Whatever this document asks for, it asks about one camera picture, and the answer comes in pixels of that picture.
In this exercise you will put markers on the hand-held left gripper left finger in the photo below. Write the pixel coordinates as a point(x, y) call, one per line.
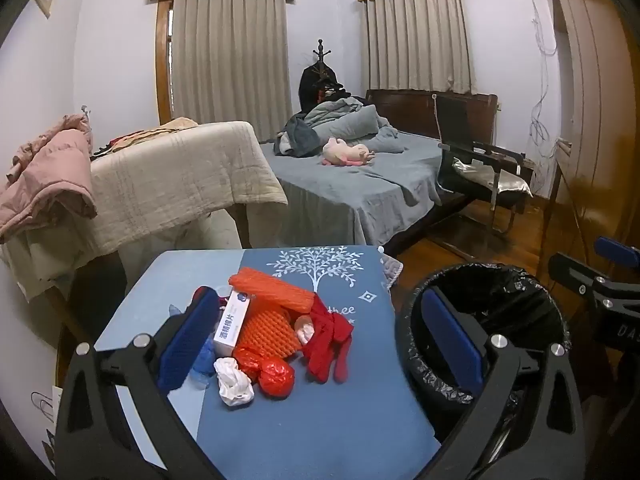
point(182, 342)

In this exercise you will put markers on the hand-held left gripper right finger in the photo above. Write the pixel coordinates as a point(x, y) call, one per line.
point(450, 342)

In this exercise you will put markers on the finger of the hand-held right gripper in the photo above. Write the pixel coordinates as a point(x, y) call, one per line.
point(617, 250)
point(575, 275)

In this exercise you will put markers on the clear plastic bottle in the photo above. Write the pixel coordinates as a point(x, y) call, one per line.
point(202, 360)

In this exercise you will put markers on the white cardboard box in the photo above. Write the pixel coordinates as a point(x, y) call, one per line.
point(230, 322)

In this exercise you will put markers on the greyish white tissue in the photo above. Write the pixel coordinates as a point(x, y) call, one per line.
point(232, 382)

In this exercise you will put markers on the trash bin with black liner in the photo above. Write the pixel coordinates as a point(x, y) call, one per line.
point(505, 290)

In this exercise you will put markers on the orange cloth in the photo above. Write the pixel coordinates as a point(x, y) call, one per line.
point(265, 332)

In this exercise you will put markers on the red plastic bag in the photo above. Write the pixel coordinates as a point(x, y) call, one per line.
point(275, 377)

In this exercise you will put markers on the long orange foam net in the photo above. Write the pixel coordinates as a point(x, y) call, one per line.
point(270, 287)

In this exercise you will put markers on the red glove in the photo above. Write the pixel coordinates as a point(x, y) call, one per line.
point(332, 320)
point(322, 362)

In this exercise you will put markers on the pale pink tissue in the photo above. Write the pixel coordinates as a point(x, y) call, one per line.
point(304, 330)

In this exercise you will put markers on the grey quilted mat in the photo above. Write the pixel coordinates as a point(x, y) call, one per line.
point(391, 270)

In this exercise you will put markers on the blue tree print tablecloth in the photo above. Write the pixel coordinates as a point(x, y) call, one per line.
point(365, 410)

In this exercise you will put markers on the silver cushion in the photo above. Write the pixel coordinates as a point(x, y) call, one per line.
point(490, 177)

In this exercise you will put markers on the brown wooden wardrobe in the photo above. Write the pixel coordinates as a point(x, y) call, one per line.
point(600, 110)

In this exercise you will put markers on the white printed bag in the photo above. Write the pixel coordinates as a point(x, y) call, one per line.
point(47, 420)

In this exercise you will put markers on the pale cream sheet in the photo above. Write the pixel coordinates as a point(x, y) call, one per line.
point(40, 265)

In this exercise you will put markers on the beige quilt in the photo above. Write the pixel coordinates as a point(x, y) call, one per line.
point(190, 175)

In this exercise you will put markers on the grey bed sheet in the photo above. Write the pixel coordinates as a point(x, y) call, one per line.
point(340, 195)

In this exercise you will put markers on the black metal chair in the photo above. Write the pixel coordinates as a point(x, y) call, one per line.
point(457, 130)

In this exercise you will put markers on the tan folded cloth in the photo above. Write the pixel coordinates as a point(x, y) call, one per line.
point(160, 132)

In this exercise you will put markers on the pink jacket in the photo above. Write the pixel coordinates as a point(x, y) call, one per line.
point(45, 175)

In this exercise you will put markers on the pink plush toy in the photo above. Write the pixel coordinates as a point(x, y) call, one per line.
point(345, 152)

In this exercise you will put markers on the dark grey garment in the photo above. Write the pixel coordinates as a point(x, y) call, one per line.
point(300, 137)

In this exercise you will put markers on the grey duvet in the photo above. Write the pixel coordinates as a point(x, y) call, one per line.
point(350, 122)

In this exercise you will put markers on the beige curtain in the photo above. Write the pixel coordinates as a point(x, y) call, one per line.
point(417, 40)
point(230, 55)

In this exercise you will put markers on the black hanging garment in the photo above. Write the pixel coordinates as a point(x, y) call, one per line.
point(312, 90)

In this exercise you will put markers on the dark wooden coat rack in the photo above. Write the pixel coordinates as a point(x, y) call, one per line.
point(319, 55)

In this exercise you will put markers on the dark wooden bed frame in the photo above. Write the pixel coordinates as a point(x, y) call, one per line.
point(415, 110)

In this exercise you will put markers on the wooden window frame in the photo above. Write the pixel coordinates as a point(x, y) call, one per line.
point(162, 60)

